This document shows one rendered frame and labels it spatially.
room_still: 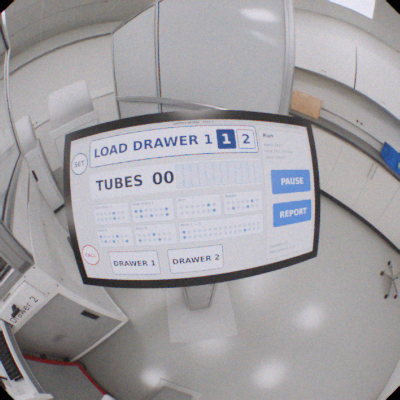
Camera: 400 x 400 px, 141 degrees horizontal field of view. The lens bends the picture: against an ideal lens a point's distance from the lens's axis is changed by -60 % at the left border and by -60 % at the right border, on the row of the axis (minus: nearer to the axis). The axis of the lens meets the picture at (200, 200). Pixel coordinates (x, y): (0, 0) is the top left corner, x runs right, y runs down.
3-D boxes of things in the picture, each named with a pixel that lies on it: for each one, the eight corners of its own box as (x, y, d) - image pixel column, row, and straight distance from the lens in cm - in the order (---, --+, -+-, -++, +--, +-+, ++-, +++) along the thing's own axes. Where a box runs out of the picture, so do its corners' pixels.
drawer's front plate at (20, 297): (46, 298, 69) (25, 284, 62) (16, 326, 87) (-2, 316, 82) (44, 294, 70) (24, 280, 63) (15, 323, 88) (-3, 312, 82)
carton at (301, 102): (319, 117, 272) (323, 100, 270) (317, 119, 240) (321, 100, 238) (294, 107, 278) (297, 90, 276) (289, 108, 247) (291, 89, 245)
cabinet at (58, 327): (135, 319, 136) (63, 282, 67) (63, 371, 184) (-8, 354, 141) (80, 244, 188) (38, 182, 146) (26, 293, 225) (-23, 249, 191)
